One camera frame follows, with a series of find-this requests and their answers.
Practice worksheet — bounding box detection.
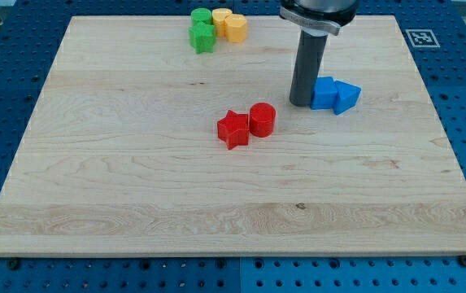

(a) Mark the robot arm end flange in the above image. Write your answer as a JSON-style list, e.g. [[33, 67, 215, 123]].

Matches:
[[279, 0, 360, 37]]

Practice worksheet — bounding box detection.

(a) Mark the red circle block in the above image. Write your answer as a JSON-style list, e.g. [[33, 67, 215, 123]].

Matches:
[[249, 103, 277, 138]]

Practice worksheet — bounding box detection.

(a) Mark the yellow hexagon block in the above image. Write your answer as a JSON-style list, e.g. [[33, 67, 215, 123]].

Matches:
[[224, 14, 248, 43]]

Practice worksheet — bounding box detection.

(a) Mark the green circle block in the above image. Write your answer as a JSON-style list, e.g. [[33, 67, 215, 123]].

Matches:
[[190, 7, 213, 26]]

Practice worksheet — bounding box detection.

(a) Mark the red star block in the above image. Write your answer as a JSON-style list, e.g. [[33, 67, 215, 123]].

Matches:
[[217, 110, 250, 150]]

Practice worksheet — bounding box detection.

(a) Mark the blue cube block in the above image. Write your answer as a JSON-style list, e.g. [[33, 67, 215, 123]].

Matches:
[[310, 77, 338, 110]]

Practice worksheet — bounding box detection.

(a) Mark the wooden board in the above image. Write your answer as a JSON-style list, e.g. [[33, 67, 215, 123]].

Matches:
[[0, 15, 466, 258]]

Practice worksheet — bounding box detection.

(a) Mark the green star block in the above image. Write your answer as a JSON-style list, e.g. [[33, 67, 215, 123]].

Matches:
[[189, 22, 216, 54]]

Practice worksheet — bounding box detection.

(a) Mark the blue triangle block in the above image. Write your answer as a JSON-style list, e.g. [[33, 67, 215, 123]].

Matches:
[[333, 81, 361, 115]]

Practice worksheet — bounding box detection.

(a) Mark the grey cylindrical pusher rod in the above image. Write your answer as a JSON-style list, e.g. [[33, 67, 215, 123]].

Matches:
[[289, 30, 328, 107]]

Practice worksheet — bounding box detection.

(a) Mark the white fiducial marker tag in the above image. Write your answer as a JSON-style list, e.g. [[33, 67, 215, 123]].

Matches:
[[405, 28, 440, 49]]

